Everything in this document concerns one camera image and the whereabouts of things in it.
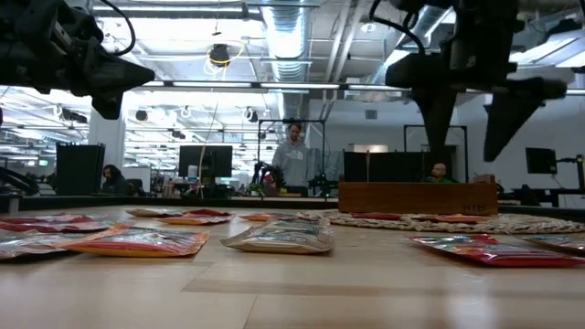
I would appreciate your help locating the black metal frame stand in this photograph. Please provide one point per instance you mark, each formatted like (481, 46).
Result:
(274, 121)
(461, 126)

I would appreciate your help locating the black computer monitor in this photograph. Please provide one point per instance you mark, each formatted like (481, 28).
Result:
(540, 161)
(215, 161)

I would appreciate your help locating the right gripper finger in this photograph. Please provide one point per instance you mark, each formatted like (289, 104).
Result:
(503, 119)
(432, 105)

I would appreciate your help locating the round woven placemat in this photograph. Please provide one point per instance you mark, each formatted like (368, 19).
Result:
(525, 224)

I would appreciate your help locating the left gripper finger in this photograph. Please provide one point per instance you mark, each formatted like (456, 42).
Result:
(119, 73)
(107, 107)

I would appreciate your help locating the black round camera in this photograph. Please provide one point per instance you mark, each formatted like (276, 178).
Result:
(219, 55)

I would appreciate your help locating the white building column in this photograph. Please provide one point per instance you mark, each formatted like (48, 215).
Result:
(107, 137)

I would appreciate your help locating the small green potted plant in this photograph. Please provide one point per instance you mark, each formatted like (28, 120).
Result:
(255, 188)

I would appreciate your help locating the wooden divided tea box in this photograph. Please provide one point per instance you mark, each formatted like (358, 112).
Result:
(411, 198)

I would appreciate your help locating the person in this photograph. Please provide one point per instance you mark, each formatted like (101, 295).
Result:
(114, 185)
(439, 171)
(292, 164)

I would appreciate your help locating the black cabinet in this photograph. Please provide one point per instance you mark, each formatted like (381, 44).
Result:
(80, 169)

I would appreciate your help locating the black divider panel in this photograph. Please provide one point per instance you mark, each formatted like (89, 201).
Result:
(388, 166)

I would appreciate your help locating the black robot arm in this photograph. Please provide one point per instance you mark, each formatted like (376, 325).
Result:
(322, 185)
(262, 170)

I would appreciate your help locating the silver spiral air duct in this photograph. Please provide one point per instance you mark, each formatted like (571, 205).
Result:
(288, 41)

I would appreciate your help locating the long white light strip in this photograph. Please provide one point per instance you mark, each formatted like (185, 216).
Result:
(205, 84)

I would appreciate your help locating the orange tea packet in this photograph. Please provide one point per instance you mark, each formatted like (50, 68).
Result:
(196, 220)
(137, 244)
(269, 217)
(457, 219)

